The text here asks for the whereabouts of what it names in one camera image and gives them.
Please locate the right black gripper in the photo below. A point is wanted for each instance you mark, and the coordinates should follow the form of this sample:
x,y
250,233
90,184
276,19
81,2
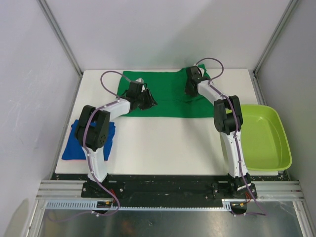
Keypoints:
x,y
187,91

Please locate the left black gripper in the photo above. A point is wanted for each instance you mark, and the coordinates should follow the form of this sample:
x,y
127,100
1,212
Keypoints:
x,y
150,101

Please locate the green t shirt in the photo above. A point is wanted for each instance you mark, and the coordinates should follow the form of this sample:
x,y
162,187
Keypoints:
x,y
168,89

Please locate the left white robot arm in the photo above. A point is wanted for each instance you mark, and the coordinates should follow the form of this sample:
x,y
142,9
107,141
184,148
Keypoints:
x,y
94,124

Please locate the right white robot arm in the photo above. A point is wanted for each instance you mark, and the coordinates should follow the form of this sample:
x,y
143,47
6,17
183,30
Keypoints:
x,y
228,121

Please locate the folded blue t shirt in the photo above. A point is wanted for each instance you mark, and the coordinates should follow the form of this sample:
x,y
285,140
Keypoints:
x,y
74,151

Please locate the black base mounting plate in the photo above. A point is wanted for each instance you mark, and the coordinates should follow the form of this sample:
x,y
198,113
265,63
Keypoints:
x,y
218,186

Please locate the lime green plastic bin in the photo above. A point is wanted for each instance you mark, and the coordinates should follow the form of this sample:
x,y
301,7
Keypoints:
x,y
264,142

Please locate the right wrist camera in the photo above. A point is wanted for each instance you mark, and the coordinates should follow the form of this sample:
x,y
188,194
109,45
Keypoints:
x,y
203,70

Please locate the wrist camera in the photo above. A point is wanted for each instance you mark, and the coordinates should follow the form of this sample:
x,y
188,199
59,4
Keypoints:
x,y
140,80
203,70

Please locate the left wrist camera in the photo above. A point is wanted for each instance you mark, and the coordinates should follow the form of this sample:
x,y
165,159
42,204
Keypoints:
x,y
140,80

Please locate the right corner aluminium post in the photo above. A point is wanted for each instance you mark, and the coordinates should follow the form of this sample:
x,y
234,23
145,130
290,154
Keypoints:
x,y
280,27

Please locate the corner aluminium post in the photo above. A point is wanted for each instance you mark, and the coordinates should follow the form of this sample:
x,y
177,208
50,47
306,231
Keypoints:
x,y
280,27
59,35

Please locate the aluminium frame rail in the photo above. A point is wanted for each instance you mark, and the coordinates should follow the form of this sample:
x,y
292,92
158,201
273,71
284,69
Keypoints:
x,y
266,190

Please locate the grey slotted cable duct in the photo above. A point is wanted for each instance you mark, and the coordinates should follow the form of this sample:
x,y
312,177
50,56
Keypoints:
x,y
103,205

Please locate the left corner aluminium post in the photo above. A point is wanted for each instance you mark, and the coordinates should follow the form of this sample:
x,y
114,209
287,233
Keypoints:
x,y
59,35

